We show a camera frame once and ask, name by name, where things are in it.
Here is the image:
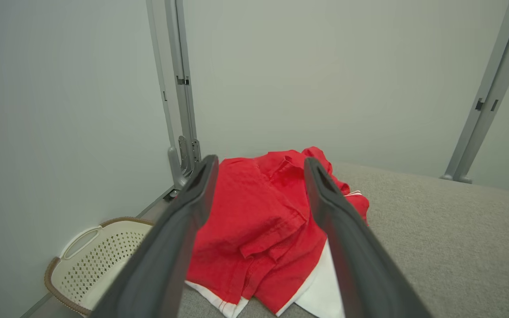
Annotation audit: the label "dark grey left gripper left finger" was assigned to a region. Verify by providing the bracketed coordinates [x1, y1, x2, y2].
[90, 155, 219, 318]

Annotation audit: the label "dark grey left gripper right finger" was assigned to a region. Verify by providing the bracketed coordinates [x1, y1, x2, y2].
[304, 157, 432, 318]

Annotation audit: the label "red t-shirt white sleeves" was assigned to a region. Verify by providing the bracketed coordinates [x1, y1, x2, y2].
[185, 221, 348, 318]

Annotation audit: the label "red basketball jersey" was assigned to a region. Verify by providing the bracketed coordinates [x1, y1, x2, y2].
[197, 147, 370, 265]

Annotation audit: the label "cream plastic laundry basket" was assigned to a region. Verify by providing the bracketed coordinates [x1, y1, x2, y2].
[45, 216, 156, 317]

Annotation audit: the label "grey metal partition post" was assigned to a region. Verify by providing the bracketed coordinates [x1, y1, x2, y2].
[441, 0, 509, 184]
[145, 0, 203, 191]

